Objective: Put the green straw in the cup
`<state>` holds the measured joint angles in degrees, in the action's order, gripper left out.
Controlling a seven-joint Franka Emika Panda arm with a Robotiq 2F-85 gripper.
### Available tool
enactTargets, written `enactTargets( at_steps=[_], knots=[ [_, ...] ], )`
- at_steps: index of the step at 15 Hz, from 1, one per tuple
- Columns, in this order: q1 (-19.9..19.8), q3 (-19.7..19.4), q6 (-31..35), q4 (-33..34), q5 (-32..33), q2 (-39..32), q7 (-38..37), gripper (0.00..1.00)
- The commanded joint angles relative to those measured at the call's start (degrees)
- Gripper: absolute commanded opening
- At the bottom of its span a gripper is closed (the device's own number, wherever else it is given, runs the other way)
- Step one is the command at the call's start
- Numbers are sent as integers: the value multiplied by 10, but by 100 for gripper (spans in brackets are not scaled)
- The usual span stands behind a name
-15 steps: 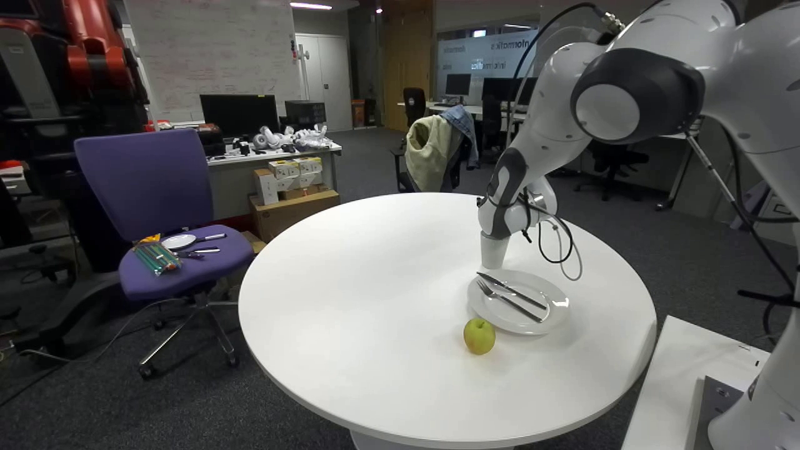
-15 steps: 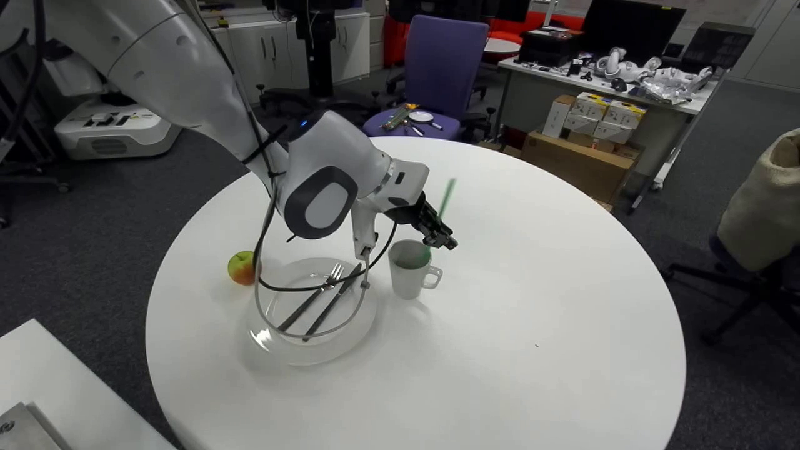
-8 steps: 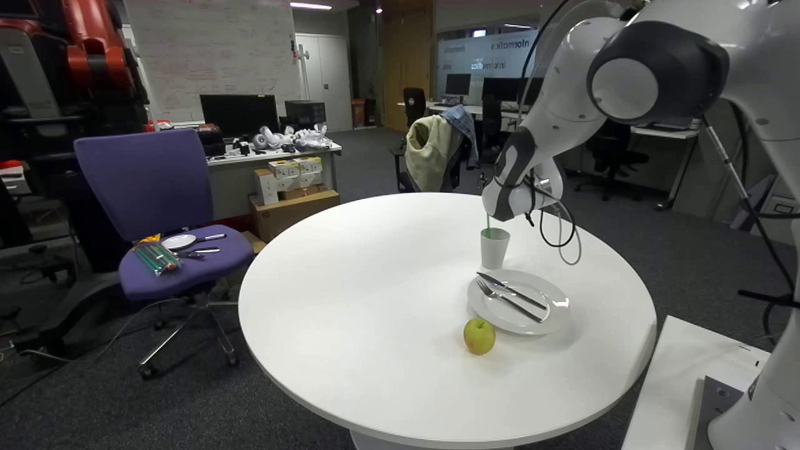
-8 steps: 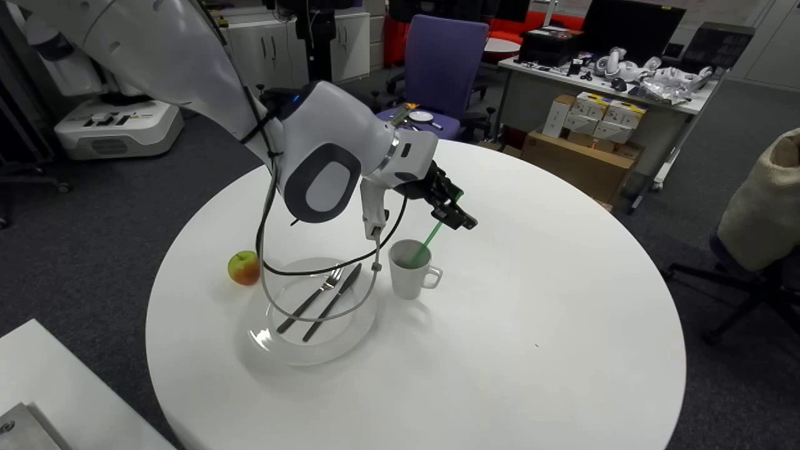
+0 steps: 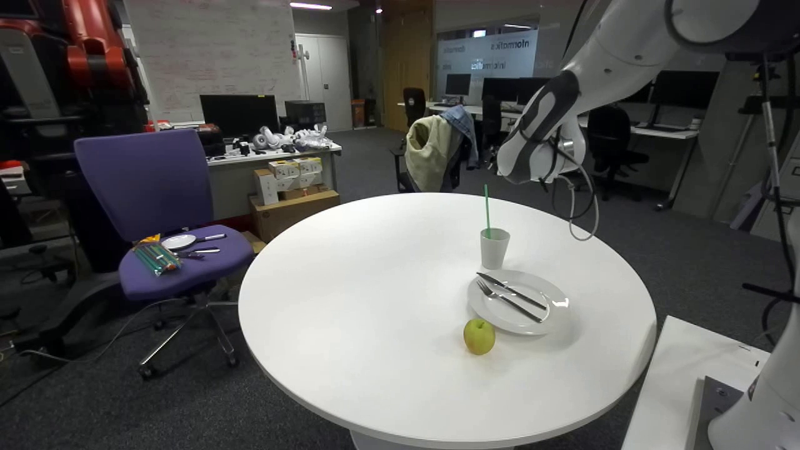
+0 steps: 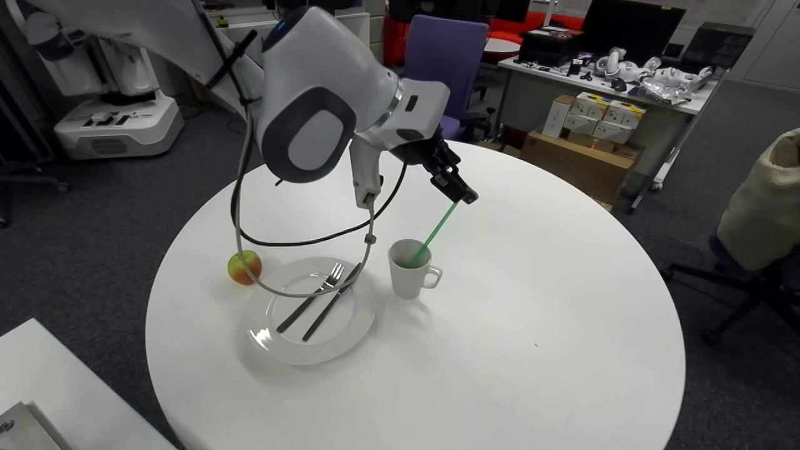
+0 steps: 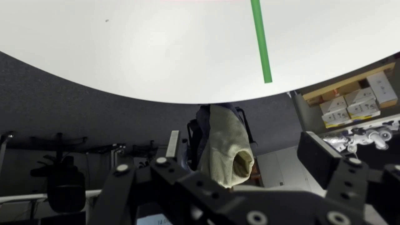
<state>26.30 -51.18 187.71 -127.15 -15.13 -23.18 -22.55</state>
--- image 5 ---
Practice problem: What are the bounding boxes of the black office chair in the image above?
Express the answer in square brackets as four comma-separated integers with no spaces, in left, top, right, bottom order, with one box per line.
[583,102,652,203]

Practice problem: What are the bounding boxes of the cluttered white desk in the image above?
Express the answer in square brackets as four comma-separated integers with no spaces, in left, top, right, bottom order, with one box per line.
[202,137,344,222]

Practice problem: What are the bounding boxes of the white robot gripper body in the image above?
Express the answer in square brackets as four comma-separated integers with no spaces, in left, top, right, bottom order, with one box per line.
[494,136,529,186]

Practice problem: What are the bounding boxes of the silver table knife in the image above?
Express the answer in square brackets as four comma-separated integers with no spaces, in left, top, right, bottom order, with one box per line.
[474,271,550,313]

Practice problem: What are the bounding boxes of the white plastic bag clutter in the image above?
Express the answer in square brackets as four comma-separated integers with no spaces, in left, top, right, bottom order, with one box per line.
[250,122,338,154]

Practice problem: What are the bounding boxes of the large black monitor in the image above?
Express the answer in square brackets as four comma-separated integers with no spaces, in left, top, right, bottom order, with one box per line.
[197,92,283,141]

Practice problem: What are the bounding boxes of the white packaged boxes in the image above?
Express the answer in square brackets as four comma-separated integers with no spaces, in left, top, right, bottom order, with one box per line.
[253,154,328,208]

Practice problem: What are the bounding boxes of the green packet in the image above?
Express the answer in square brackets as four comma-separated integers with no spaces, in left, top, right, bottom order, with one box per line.
[133,242,183,278]

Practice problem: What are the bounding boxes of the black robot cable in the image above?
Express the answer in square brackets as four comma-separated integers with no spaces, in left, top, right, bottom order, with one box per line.
[548,136,603,244]

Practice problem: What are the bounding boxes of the white robot mounting table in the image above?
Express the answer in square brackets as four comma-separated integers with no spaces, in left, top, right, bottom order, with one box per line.
[619,313,772,450]

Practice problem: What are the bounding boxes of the white door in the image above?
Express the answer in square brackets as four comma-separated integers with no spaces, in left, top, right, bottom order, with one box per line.
[293,29,354,136]

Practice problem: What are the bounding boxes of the white round plate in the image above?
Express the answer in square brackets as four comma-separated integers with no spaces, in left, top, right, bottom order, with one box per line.
[464,267,575,339]

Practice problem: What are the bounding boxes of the beige jacket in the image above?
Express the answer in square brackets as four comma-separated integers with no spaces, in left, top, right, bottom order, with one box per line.
[402,112,464,192]

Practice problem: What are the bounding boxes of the purple office chair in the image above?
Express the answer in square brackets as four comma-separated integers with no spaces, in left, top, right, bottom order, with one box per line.
[73,128,258,382]

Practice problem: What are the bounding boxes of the row of dark monitors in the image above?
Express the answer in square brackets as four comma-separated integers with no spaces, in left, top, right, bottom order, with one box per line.
[443,71,723,112]

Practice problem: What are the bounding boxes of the blue denim garment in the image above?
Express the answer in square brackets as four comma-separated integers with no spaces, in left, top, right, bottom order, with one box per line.
[439,106,483,166]

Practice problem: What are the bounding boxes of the brown cardboard box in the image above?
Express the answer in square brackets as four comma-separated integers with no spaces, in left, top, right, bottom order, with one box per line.
[248,187,342,244]

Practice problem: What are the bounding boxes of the small black monitor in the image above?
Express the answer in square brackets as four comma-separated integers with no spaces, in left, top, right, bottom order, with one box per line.
[283,101,330,133]

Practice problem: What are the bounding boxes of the white cup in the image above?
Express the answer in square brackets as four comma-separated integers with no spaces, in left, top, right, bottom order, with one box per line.
[477,226,513,272]

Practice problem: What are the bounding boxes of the green apple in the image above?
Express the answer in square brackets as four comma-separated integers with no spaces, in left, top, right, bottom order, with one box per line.
[460,316,500,357]

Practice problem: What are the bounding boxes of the silver fork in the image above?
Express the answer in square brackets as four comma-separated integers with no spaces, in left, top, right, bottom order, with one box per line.
[474,278,545,324]

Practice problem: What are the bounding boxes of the small cutlery pieces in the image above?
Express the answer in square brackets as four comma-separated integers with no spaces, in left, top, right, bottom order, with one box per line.
[183,229,229,261]

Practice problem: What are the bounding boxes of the black chair with clothes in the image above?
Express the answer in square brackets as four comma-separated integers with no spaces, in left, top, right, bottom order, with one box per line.
[392,106,483,194]

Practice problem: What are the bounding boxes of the grey metal base plate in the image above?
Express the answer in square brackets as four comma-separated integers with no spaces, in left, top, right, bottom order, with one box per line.
[693,373,745,450]

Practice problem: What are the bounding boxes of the small white plate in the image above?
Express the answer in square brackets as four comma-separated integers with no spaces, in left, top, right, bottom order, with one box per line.
[160,233,200,253]

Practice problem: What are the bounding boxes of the red industrial robot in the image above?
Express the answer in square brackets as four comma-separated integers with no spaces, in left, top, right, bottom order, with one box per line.
[0,0,154,136]

